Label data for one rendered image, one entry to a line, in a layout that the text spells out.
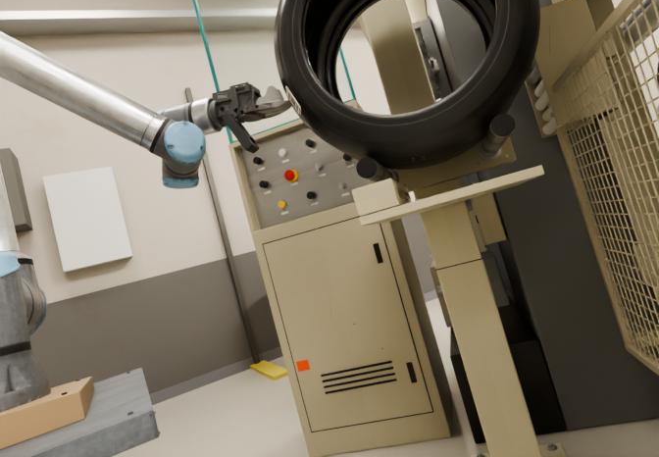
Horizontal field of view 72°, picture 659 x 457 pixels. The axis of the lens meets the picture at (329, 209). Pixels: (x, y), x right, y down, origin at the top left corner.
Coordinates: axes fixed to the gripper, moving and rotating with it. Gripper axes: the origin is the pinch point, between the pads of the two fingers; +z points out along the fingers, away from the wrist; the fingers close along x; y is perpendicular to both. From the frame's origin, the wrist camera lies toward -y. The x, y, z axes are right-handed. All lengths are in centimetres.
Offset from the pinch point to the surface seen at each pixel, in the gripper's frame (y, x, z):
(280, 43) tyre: 10.8, -11.1, 3.6
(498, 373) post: -77, 25, 39
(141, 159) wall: 47, 200, -192
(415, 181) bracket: -22.0, 22.8, 25.7
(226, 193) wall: 13, 238, -144
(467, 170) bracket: -21, 23, 40
